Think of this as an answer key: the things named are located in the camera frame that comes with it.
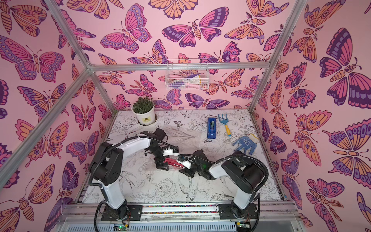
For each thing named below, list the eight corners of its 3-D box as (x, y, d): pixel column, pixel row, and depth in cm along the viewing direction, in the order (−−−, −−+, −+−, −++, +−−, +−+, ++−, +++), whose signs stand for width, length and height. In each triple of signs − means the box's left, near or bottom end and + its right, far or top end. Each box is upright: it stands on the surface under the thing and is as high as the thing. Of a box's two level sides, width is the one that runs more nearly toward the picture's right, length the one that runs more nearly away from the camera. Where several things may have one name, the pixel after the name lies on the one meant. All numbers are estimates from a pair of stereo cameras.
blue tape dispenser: (207, 139, 105) (208, 133, 100) (207, 122, 115) (208, 117, 110) (215, 139, 105) (216, 134, 100) (214, 123, 114) (216, 117, 109)
